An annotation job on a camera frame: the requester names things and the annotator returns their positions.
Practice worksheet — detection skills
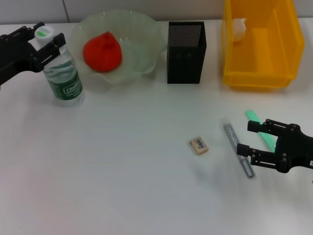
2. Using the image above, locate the yellow plastic bin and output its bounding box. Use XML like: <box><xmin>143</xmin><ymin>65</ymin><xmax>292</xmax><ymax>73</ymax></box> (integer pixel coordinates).
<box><xmin>221</xmin><ymin>0</ymin><xmax>306</xmax><ymax>89</ymax></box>

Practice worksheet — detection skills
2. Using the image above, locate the grey pen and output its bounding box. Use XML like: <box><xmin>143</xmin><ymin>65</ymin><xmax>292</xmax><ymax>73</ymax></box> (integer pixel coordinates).
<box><xmin>220</xmin><ymin>118</ymin><xmax>256</xmax><ymax>179</ymax></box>

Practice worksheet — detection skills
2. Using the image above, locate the red-orange fruit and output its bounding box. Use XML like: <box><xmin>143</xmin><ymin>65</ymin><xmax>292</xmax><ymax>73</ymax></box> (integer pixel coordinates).
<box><xmin>82</xmin><ymin>31</ymin><xmax>123</xmax><ymax>72</ymax></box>

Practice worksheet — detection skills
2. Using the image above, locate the black mesh pen holder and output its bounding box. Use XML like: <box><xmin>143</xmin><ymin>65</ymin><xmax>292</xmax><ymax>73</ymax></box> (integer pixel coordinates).
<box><xmin>167</xmin><ymin>21</ymin><xmax>208</xmax><ymax>85</ymax></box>

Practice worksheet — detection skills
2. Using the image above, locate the mint green pen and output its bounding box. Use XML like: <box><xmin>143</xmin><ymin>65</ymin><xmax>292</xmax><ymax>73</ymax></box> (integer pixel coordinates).
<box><xmin>245</xmin><ymin>109</ymin><xmax>277</xmax><ymax>151</ymax></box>

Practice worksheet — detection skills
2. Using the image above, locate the white paper ball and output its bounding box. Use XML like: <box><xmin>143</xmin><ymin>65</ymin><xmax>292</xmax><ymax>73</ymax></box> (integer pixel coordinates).
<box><xmin>232</xmin><ymin>18</ymin><xmax>248</xmax><ymax>44</ymax></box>

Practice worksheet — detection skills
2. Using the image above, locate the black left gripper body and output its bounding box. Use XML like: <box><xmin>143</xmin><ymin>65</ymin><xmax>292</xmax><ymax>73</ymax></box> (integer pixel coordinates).
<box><xmin>0</xmin><ymin>31</ymin><xmax>41</xmax><ymax>92</ymax></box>

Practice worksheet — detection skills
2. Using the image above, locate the clear water bottle green label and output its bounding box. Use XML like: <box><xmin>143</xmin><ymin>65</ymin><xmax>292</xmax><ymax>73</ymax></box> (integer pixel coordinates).
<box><xmin>34</xmin><ymin>25</ymin><xmax>86</xmax><ymax>108</ymax></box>

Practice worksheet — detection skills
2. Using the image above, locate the beige eraser with barcode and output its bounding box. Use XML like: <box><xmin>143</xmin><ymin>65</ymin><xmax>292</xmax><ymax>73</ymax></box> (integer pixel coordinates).
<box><xmin>189</xmin><ymin>138</ymin><xmax>210</xmax><ymax>155</ymax></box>

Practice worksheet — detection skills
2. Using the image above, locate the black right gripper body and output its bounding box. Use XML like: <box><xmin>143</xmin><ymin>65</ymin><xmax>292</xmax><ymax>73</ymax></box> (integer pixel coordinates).
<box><xmin>274</xmin><ymin>123</ymin><xmax>313</xmax><ymax>175</ymax></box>

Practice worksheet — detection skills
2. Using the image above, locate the pale green glass fruit plate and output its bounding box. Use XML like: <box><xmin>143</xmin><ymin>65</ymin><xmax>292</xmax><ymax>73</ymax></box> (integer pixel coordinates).
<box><xmin>70</xmin><ymin>9</ymin><xmax>165</xmax><ymax>86</ymax></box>

